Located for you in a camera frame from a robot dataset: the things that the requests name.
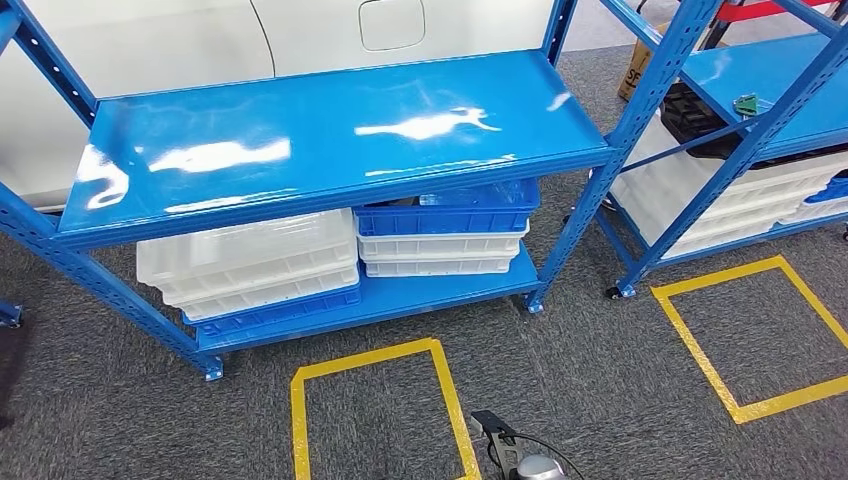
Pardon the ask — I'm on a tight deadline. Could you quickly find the small white plastic crate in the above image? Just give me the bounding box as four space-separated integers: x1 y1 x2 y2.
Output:
362 253 519 279
780 195 848 227
355 221 532 262

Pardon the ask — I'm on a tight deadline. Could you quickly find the blue plastic crate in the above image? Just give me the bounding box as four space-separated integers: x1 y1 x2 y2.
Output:
352 177 542 238
803 174 848 205

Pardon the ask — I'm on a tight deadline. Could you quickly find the brown cardboard box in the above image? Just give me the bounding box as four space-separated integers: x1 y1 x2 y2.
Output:
616 21 672 105

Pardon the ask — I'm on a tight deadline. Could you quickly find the large white plastic crate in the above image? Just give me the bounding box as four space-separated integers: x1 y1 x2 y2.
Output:
619 111 848 201
610 173 824 231
616 198 782 260

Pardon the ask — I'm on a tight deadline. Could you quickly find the black plastic tray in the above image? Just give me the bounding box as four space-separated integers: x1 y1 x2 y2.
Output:
660 82 848 162

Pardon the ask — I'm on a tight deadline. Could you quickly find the white car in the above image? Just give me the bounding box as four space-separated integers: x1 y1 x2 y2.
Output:
0 0 559 215

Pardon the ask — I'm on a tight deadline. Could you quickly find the red barrier band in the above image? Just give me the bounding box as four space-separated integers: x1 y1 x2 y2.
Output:
700 0 848 51

